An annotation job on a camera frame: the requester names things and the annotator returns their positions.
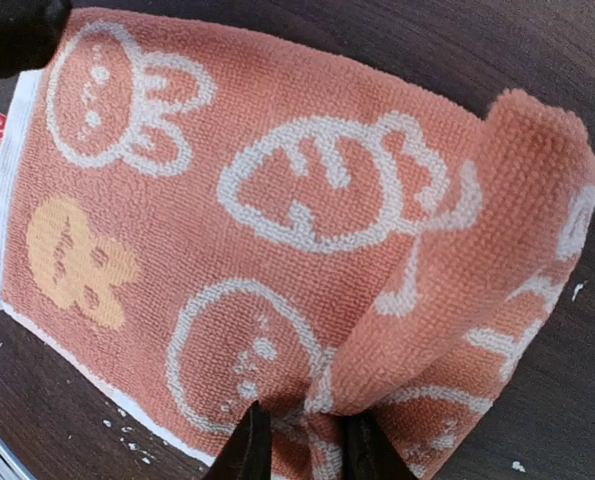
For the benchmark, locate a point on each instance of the orange bunny towel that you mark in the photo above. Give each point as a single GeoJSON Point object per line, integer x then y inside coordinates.
{"type": "Point", "coordinates": [201, 218]}

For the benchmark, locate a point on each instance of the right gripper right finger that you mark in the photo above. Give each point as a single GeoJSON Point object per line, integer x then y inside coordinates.
{"type": "Point", "coordinates": [369, 454]}

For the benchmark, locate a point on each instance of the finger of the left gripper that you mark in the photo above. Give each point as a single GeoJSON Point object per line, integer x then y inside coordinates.
{"type": "Point", "coordinates": [30, 33]}

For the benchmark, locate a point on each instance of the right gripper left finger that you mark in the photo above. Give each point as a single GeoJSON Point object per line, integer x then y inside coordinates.
{"type": "Point", "coordinates": [247, 454]}

